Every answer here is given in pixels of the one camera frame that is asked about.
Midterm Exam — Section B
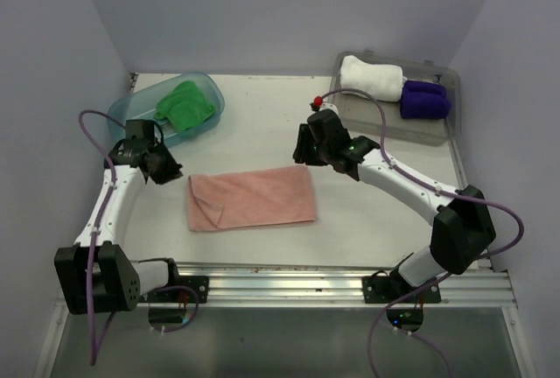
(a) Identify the pink towel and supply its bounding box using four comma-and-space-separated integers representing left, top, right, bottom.
186, 165, 317, 232

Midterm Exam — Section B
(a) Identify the dark purple towel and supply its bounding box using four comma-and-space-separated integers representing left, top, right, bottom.
400, 93, 452, 120

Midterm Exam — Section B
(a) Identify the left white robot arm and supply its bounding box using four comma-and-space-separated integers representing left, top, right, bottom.
54, 138, 182, 315

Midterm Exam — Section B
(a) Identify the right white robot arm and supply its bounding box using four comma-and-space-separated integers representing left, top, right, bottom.
293, 123, 496, 302

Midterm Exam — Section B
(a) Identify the grey transparent plastic tray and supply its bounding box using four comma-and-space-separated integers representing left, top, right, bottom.
328, 52, 461, 146

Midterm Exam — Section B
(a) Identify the green towel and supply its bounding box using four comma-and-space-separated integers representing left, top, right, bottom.
154, 81, 215, 132

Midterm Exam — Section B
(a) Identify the teal plastic bin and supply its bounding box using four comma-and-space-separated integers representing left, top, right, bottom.
108, 73, 225, 148

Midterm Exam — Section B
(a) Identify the rolled white towel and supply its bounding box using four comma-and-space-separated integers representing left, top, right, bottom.
339, 55, 407, 102

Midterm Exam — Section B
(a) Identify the rolled purple towel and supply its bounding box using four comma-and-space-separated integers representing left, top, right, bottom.
402, 80, 447, 97

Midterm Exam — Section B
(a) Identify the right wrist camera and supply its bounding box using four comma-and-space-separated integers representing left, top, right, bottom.
307, 109, 351, 147

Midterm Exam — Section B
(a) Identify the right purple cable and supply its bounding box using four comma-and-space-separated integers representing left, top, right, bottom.
321, 88, 525, 378

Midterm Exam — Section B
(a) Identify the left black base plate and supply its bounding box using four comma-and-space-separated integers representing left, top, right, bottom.
141, 276, 209, 305

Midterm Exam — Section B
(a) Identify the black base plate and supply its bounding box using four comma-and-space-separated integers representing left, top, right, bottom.
141, 276, 209, 305
361, 269, 442, 304

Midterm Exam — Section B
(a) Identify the aluminium mounting rail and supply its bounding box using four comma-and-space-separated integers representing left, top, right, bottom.
178, 262, 516, 308

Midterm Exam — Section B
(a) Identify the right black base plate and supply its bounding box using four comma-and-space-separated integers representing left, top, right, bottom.
361, 269, 442, 304

